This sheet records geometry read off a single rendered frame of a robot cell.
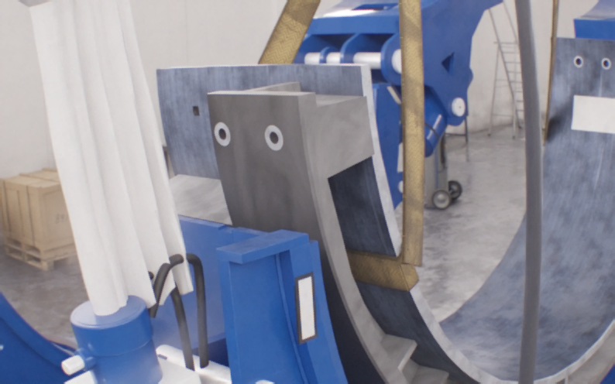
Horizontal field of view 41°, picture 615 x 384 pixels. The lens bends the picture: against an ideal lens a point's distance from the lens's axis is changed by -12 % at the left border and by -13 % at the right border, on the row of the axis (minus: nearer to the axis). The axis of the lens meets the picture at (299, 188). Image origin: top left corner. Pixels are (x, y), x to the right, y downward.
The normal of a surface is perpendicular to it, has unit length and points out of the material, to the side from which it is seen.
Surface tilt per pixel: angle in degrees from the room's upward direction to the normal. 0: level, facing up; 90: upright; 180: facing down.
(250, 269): 90
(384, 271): 115
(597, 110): 75
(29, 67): 90
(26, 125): 90
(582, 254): 35
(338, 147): 90
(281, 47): 103
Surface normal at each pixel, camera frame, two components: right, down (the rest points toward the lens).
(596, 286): -0.36, -0.81
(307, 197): -0.69, 0.36
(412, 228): 0.84, -0.08
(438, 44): 0.72, 0.09
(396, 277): -0.62, 0.58
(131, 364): 0.48, 0.18
